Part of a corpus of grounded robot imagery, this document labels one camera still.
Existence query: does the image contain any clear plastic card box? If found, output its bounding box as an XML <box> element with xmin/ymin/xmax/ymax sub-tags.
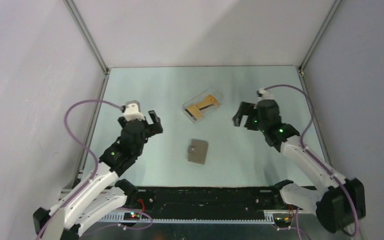
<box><xmin>182</xmin><ymin>86</ymin><xmax>224</xmax><ymax>123</ymax></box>

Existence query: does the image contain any grey card holder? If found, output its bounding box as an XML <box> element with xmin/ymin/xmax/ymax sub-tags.
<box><xmin>187</xmin><ymin>139</ymin><xmax>209</xmax><ymax>165</ymax></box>

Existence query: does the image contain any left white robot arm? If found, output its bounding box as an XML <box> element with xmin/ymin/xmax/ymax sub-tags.
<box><xmin>33</xmin><ymin>107</ymin><xmax>163</xmax><ymax>240</ymax></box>

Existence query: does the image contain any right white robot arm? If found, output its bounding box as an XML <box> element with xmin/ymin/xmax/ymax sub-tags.
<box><xmin>232</xmin><ymin>99</ymin><xmax>366</xmax><ymax>233</ymax></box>

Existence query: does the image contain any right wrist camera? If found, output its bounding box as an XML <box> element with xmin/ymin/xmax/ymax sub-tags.
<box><xmin>256</xmin><ymin>88</ymin><xmax>274</xmax><ymax>100</ymax></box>

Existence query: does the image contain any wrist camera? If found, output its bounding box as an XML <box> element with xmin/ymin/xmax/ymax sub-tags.
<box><xmin>123</xmin><ymin>100</ymin><xmax>146</xmax><ymax>122</ymax></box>
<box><xmin>256</xmin><ymin>88</ymin><xmax>274</xmax><ymax>100</ymax></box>

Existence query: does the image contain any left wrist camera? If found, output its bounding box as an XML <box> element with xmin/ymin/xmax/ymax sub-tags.
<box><xmin>123</xmin><ymin>100</ymin><xmax>146</xmax><ymax>122</ymax></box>

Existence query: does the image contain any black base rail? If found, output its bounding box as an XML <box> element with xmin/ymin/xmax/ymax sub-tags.
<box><xmin>125</xmin><ymin>186</ymin><xmax>290</xmax><ymax>217</ymax></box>

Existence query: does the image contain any grey cable duct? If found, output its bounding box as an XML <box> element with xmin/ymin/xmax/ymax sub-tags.
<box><xmin>98</xmin><ymin>211</ymin><xmax>275</xmax><ymax>224</ymax></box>

